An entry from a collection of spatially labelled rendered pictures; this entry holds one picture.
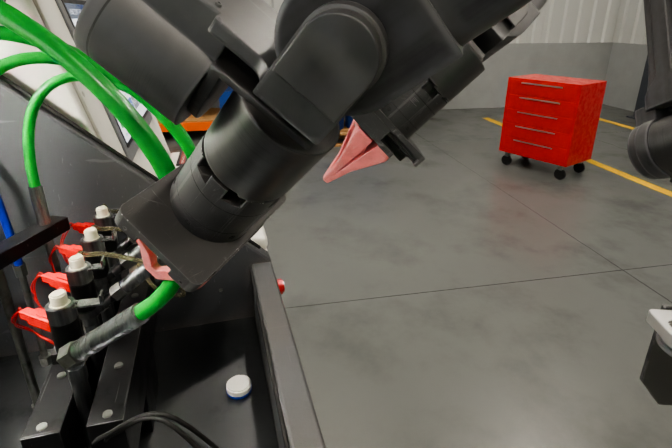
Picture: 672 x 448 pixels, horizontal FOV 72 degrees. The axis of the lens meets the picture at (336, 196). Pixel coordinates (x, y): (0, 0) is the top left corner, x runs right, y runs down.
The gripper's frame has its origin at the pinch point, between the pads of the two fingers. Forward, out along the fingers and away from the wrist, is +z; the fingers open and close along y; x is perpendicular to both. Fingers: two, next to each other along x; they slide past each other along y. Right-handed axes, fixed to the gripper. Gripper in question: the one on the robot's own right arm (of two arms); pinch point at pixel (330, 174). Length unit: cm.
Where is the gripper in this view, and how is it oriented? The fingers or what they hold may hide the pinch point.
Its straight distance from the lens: 52.0
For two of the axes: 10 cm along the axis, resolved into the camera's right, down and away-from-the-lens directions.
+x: 0.0, 3.5, -9.4
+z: -7.2, 6.5, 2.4
